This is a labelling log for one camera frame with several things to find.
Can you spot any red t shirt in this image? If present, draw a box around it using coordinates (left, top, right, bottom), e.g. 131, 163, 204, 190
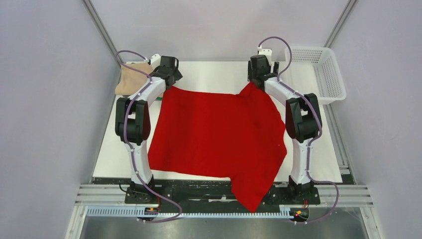
148, 83, 287, 213

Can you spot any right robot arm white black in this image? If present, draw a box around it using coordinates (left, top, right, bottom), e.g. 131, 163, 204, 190
248, 55, 322, 204

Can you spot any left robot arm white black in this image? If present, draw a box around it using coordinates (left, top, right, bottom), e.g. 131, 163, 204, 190
114, 55, 182, 204

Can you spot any beige folded t shirt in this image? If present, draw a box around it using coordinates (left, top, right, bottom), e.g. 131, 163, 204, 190
115, 63, 153, 96

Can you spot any white plastic laundry basket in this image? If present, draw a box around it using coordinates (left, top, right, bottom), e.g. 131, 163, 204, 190
281, 46, 346, 105

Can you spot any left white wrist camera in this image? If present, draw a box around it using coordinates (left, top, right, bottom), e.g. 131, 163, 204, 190
145, 54, 161, 69

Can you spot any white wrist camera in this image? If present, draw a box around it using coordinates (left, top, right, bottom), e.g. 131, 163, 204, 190
257, 48, 272, 59
145, 54, 161, 69

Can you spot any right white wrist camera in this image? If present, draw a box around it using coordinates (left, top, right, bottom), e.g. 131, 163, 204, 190
257, 48, 272, 59

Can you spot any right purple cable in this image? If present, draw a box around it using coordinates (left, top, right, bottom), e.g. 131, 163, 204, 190
257, 36, 340, 225

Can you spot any purple cable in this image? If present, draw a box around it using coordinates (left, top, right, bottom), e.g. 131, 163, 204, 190
257, 36, 340, 225
116, 50, 183, 224

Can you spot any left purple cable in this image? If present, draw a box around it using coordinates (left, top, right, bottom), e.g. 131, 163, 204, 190
116, 50, 183, 224

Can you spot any left aluminium frame post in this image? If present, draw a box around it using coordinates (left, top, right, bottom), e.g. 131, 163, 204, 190
82, 0, 121, 67

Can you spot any aluminium frame post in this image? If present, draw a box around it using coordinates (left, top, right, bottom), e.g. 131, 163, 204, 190
82, 0, 121, 67
324, 0, 358, 48

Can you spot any right aluminium frame post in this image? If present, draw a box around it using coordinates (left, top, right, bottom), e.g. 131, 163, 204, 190
324, 0, 358, 48

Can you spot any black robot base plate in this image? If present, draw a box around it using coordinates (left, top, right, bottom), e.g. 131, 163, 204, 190
122, 180, 321, 214

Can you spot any white slotted cable duct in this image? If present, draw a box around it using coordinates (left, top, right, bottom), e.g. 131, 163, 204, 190
87, 206, 309, 219

